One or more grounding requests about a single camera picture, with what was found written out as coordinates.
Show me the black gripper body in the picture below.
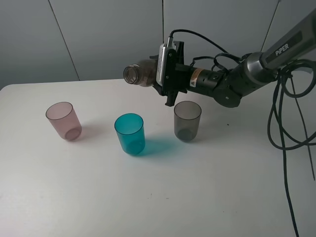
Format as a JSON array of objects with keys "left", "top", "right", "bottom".
[{"left": 155, "top": 41, "right": 190, "bottom": 96}]

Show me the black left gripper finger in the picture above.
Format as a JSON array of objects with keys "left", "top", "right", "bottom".
[{"left": 165, "top": 90, "right": 179, "bottom": 107}]

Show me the brown translucent water bottle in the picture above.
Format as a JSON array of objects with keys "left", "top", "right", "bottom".
[{"left": 123, "top": 59, "right": 158, "bottom": 87}]

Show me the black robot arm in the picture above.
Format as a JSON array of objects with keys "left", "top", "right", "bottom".
[{"left": 152, "top": 11, "right": 316, "bottom": 108}]

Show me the grey translucent plastic cup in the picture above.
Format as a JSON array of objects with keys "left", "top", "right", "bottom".
[{"left": 174, "top": 101, "right": 202, "bottom": 142}]

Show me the teal translucent plastic cup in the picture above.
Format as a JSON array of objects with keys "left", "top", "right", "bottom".
[{"left": 114, "top": 113, "right": 145, "bottom": 156}]

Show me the pink translucent plastic cup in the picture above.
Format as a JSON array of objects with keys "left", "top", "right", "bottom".
[{"left": 45, "top": 102, "right": 82, "bottom": 141}]

